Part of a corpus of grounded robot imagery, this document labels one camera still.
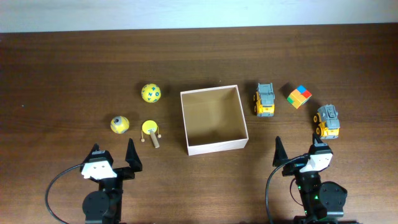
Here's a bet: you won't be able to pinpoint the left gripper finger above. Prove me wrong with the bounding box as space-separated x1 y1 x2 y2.
125 138 142 172
81 144 106 172

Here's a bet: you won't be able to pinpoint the yellow grey mixer truck toy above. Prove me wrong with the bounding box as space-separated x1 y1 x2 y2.
313 105 340 139

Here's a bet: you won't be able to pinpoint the multicolour puzzle cube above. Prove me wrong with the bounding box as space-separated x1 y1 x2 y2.
287 85 312 109

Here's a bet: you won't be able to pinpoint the yellow grey dump truck toy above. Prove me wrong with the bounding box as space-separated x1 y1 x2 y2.
254 83 275 117

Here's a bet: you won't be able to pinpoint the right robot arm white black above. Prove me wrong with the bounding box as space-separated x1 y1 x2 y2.
272 134 348 223

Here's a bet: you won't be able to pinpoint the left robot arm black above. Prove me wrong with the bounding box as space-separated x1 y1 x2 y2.
80 139 142 224

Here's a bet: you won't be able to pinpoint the yellow ball with eye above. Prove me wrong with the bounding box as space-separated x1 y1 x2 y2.
110 116 129 134

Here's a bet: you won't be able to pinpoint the yellow wooden pellet drum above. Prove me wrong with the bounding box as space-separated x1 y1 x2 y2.
141 120 162 149

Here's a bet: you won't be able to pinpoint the yellow ball blue letters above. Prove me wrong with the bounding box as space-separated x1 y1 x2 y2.
141 83 161 103

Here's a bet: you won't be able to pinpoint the white cardboard box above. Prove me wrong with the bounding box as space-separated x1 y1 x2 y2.
180 85 249 156

